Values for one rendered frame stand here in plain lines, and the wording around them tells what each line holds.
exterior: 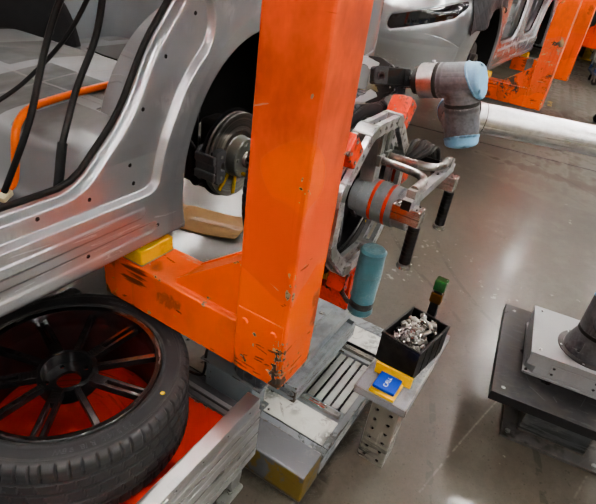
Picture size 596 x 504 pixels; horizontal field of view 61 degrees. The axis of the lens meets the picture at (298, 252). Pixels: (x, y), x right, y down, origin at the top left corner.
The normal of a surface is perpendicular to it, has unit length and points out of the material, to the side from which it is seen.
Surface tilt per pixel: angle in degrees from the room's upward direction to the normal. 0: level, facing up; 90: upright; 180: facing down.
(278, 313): 90
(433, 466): 0
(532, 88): 90
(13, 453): 0
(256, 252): 90
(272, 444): 0
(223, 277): 90
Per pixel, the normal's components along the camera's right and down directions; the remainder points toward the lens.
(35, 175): -0.50, 0.25
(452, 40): 0.33, 0.53
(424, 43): 0.04, 0.54
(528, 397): 0.12, -0.84
